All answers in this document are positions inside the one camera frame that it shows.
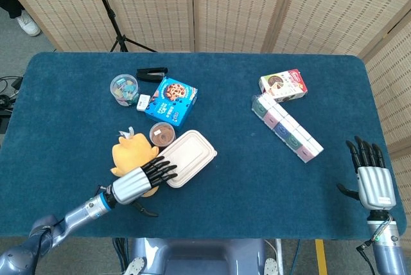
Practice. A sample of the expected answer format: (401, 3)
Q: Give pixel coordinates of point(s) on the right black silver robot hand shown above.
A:
(375, 188)

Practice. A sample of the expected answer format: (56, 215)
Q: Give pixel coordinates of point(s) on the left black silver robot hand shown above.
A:
(131, 186)

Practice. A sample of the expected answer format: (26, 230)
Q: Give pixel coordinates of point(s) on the yellow plush toy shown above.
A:
(131, 156)

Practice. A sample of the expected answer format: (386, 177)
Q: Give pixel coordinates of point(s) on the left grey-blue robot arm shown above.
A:
(80, 212)

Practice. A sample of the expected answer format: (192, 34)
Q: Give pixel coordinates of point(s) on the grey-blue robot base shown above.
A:
(199, 257)

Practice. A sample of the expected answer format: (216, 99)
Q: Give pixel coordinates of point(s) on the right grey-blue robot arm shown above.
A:
(388, 251)

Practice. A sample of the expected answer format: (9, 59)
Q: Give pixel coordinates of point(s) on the brown round lidded cup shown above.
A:
(162, 133)

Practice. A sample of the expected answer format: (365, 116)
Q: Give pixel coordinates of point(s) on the beige lidded lunch box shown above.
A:
(192, 151)

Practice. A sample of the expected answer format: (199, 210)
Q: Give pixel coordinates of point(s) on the small white box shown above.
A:
(143, 102)

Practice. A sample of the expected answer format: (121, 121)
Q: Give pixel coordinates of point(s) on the yellow floor tape strip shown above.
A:
(321, 257)

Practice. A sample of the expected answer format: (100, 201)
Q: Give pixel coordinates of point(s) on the blue cookie box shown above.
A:
(171, 101)

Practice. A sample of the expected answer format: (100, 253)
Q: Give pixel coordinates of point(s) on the clear jar of binder clips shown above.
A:
(123, 90)

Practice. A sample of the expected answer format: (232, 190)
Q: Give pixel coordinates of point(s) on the multicolour tissue pack row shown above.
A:
(285, 125)

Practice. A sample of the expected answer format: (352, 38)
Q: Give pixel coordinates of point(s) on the blue table cloth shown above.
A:
(241, 198)

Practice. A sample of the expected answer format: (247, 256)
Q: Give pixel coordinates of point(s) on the black stapler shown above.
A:
(151, 74)

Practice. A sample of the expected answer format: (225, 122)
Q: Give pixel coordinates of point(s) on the red white snack box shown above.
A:
(284, 85)

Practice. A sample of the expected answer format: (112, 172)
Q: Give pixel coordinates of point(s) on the black tripod stand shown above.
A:
(115, 27)

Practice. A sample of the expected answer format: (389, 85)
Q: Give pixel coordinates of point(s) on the white sneaker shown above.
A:
(28, 24)

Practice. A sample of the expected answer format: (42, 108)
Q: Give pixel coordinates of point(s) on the bamboo folding screen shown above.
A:
(231, 5)

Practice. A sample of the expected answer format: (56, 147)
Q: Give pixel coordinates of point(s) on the black trouser leg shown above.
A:
(11, 3)

